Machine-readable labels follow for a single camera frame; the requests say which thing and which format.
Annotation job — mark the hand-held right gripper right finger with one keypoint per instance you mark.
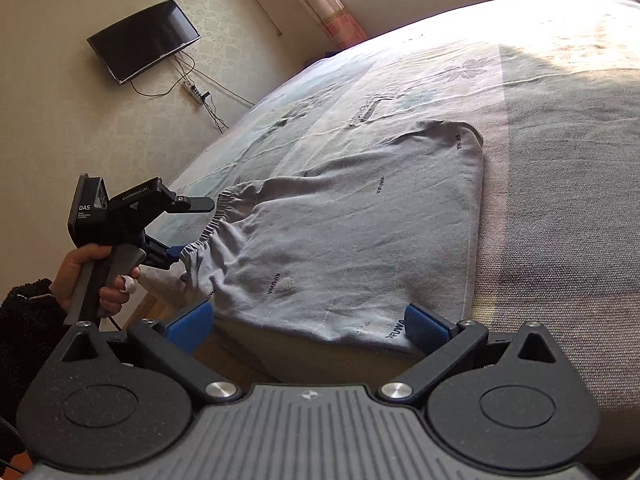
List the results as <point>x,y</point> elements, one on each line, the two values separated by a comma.
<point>425,330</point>

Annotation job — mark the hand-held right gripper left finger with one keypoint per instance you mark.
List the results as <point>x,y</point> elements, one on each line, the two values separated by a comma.
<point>192,325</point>

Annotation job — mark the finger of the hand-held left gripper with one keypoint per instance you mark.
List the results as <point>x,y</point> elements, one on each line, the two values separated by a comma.
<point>195,204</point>
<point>162,255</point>

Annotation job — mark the person's left forearm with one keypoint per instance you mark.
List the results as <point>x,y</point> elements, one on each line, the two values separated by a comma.
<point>25,340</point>

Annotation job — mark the person's left hand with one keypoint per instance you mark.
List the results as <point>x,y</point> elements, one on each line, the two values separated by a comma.
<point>67,275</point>

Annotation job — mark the white power strip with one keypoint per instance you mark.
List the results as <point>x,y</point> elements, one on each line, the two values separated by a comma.
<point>195,92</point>

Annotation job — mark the pink checked curtain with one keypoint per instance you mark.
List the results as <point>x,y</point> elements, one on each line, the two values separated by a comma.
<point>330,10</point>

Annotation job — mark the black wall television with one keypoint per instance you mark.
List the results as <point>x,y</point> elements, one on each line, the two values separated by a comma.
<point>145,40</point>

